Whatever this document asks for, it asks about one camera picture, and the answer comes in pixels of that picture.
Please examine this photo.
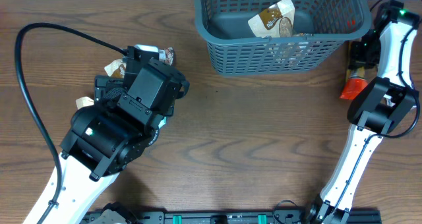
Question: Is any orange biscuit roll pack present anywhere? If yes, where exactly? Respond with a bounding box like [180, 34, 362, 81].
[339, 41, 369, 101]

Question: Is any beige snack bag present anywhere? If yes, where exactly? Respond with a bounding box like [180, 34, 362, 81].
[75, 96, 94, 109]
[104, 47, 176, 78]
[247, 0, 314, 63]

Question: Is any dark grey plastic basket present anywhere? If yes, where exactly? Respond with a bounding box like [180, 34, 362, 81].
[194, 0, 371, 76]

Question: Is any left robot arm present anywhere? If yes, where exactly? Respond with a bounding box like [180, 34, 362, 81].
[24, 45, 189, 223]

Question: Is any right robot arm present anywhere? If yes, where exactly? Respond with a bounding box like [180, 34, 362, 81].
[304, 0, 421, 223]

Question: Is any teal wet wipes pack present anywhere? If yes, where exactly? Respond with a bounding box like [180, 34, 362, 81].
[158, 117, 167, 129]

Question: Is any multicolour tissue pack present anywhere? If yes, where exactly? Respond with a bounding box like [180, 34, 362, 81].
[381, 95, 416, 113]

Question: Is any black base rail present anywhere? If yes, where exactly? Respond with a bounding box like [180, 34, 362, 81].
[82, 202, 382, 224]

